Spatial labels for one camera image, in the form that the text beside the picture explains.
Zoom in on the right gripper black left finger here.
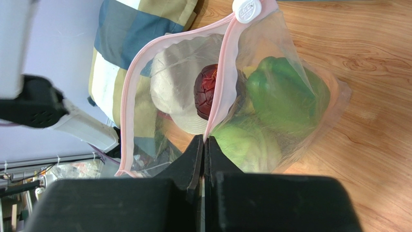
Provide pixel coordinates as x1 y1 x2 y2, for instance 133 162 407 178
25 135 203 232

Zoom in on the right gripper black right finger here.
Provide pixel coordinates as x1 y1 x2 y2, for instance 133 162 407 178
204 137 362 232

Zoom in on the pale green cabbage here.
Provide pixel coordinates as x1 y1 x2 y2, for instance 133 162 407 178
211 115 282 173

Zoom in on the clear zip top bag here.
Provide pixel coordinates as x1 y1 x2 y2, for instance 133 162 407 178
117 0 352 177

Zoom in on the green bell pepper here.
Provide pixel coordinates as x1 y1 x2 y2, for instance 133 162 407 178
246 57 330 137

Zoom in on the yellow pear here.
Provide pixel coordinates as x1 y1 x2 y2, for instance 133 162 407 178
242 66 257 79

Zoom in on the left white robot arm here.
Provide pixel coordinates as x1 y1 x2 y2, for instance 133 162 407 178
0 0 119 152

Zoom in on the beige bucket hat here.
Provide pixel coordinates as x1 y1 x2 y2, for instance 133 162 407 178
150 34 223 135

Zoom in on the checked blue beige pillow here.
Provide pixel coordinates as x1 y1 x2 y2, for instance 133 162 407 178
88 0 198 127

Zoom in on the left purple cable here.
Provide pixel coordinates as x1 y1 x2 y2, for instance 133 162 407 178
87 143 121 165

